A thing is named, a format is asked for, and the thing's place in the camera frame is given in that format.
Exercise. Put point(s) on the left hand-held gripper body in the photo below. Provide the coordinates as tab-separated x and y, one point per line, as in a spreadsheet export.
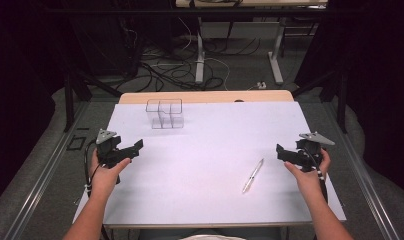
108	151

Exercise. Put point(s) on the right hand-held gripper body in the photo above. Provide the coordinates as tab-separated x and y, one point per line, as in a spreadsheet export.
310	153

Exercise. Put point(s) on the silver pen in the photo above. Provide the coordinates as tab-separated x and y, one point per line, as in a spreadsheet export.
253	175

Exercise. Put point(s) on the clear acrylic organizer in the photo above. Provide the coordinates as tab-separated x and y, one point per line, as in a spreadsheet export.
165	115

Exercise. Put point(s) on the person's right hand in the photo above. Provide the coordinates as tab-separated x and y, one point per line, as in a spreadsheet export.
310	183

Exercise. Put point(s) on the person's left hand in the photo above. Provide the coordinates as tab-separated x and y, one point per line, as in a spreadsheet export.
103	180

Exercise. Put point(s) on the black metal stand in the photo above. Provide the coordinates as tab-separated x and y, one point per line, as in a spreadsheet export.
69	100
341	100

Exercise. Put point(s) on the white table board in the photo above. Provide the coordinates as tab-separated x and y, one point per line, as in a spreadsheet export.
203	160

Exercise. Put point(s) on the white power plug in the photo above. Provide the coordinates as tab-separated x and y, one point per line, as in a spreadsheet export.
261	85

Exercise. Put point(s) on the wooden table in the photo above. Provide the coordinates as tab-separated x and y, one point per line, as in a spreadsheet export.
206	96

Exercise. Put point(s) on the white desk leg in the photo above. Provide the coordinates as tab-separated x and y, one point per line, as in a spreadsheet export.
276	63
199	63

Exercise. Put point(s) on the person's light clothing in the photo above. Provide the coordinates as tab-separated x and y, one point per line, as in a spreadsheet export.
210	237

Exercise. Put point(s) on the light desk top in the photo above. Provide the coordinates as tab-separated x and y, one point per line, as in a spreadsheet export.
256	3

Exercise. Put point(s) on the aluminium floor rail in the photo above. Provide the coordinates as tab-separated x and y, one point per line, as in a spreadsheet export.
366	186
40	186

